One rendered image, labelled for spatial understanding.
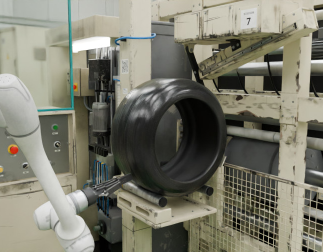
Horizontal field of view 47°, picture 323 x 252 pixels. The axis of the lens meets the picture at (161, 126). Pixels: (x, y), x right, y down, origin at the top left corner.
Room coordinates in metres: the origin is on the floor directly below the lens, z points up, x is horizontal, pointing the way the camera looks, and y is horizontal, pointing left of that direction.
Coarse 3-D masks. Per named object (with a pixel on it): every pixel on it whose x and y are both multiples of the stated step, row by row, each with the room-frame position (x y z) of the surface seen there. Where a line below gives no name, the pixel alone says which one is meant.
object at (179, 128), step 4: (180, 120) 2.26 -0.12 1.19; (176, 124) 2.27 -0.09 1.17; (180, 124) 2.27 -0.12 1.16; (176, 128) 2.26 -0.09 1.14; (180, 128) 2.24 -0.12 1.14; (176, 132) 2.26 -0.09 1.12; (180, 132) 2.26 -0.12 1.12; (176, 136) 2.26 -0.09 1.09; (180, 136) 2.27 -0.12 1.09; (176, 140) 2.26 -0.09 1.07; (180, 140) 2.24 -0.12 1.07; (176, 144) 2.26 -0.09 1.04; (176, 148) 2.26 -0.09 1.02
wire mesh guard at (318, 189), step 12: (240, 168) 1.85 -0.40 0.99; (276, 180) 1.66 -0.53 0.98; (288, 180) 1.61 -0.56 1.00; (192, 192) 2.17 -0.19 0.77; (228, 192) 1.92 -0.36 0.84; (264, 192) 1.73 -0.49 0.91; (216, 204) 1.99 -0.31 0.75; (228, 204) 1.92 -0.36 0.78; (264, 204) 1.72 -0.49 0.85; (216, 216) 2.00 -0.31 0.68; (240, 216) 1.85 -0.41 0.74; (240, 228) 1.85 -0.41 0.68; (312, 228) 1.51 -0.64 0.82; (276, 240) 1.66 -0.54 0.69
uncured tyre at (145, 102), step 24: (144, 96) 1.62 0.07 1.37; (168, 96) 1.62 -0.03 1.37; (192, 96) 1.68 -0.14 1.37; (120, 120) 1.66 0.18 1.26; (144, 120) 1.56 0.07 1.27; (192, 120) 2.02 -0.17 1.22; (216, 120) 1.79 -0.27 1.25; (120, 144) 1.63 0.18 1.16; (144, 144) 1.55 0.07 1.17; (192, 144) 2.02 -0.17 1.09; (216, 144) 1.80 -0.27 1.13; (120, 168) 1.71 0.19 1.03; (144, 168) 1.56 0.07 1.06; (168, 168) 1.94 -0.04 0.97; (192, 168) 1.93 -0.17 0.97; (216, 168) 1.78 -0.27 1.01; (168, 192) 1.64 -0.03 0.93
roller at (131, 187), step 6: (126, 186) 1.83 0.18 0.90; (132, 186) 1.79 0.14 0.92; (138, 186) 1.77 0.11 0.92; (132, 192) 1.79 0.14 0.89; (138, 192) 1.73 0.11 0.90; (144, 192) 1.70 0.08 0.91; (150, 192) 1.68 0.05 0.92; (144, 198) 1.70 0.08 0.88; (150, 198) 1.65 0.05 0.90; (156, 198) 1.62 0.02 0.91; (162, 198) 1.60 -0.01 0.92; (156, 204) 1.62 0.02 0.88; (162, 204) 1.60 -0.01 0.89
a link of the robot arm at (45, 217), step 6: (42, 204) 1.42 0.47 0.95; (48, 204) 1.41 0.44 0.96; (72, 204) 1.44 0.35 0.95; (36, 210) 1.39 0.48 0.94; (42, 210) 1.38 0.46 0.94; (48, 210) 1.38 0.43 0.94; (54, 210) 1.38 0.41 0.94; (36, 216) 1.37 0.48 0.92; (42, 216) 1.37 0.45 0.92; (48, 216) 1.37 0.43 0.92; (54, 216) 1.37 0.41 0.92; (36, 222) 1.37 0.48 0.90; (42, 222) 1.36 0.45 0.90; (48, 222) 1.37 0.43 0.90; (54, 222) 1.36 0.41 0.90; (42, 228) 1.37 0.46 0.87; (48, 228) 1.38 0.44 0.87
